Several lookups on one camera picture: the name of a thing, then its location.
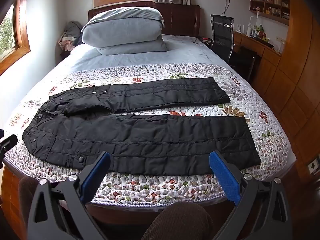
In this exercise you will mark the white wall socket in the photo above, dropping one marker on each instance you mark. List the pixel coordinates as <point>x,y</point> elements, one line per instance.
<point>280,39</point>

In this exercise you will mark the upper grey pillow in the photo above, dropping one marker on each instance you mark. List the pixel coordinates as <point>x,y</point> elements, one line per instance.
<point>120,30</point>

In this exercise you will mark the light blue bed sheet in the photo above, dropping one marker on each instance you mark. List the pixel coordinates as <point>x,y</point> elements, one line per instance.
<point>150,60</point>

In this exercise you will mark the dark wooden headboard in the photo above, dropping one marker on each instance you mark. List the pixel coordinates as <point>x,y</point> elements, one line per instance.
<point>180,17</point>

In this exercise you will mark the pink cloth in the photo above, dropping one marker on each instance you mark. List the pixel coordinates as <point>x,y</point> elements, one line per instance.
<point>65,43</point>

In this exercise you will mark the black office chair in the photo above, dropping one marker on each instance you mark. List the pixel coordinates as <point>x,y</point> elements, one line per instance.
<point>221,37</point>

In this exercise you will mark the grey-blue pillow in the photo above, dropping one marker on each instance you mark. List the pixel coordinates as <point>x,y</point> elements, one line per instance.
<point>135,48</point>

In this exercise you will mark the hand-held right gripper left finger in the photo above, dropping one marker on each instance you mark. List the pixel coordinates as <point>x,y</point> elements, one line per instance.
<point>96,173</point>

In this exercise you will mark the wooden side window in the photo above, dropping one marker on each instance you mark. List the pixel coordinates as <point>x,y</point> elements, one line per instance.
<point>23,30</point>

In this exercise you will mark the grey bag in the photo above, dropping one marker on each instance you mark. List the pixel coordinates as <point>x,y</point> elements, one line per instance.
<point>72,30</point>

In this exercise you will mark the dark cloth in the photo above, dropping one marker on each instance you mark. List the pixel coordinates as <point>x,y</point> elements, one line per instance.
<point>79,40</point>

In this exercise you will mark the person's right leg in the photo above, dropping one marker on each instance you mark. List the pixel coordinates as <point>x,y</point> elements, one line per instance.
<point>180,220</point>

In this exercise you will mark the wooden wall shelf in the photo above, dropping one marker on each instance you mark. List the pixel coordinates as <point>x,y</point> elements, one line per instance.
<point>270,5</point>

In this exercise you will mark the green toy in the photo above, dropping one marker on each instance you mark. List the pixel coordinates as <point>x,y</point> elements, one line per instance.
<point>260,28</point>

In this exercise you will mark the wooden desk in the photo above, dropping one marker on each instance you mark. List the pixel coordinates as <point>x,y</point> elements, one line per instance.
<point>270,62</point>

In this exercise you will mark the wall socket on wood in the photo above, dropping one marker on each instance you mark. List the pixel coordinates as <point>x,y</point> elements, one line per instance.
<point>313,166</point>

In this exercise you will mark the black pants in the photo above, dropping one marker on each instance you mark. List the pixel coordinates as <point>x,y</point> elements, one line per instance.
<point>150,140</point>

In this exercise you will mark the wooden wardrobe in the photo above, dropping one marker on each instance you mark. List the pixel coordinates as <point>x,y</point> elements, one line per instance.
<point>300,80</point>

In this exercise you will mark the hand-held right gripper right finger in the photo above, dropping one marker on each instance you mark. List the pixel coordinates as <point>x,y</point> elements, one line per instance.
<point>223,173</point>

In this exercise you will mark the floral quilted bedspread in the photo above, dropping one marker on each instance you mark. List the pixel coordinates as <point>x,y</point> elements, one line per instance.
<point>140,187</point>

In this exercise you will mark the white router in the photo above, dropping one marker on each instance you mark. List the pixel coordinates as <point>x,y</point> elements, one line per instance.
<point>241,30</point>

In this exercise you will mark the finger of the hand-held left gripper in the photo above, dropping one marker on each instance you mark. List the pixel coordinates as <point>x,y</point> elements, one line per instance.
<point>9,142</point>

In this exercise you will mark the white desk lamp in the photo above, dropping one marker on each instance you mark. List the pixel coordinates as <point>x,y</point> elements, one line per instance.
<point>250,31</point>

